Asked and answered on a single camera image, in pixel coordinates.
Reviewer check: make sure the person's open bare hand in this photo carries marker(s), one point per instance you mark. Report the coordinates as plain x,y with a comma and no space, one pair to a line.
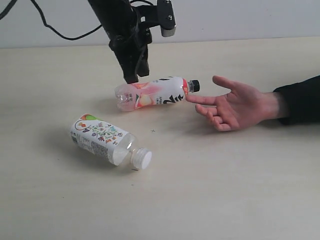
243,107

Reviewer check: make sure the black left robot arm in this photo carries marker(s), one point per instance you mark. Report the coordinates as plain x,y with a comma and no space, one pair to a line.
128,29

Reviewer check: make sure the floral label bottle white cap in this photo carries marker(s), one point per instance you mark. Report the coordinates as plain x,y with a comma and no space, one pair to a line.
109,142

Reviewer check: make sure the black sleeved forearm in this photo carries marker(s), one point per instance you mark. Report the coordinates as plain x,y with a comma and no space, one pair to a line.
302,102

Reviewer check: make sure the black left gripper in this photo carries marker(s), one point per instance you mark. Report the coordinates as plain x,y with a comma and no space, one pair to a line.
128,29

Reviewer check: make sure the pink peach bottle black cap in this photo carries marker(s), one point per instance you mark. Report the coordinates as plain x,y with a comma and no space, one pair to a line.
168,90

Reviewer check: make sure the black wrist camera silver lens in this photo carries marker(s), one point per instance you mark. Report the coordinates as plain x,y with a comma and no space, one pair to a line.
166,18

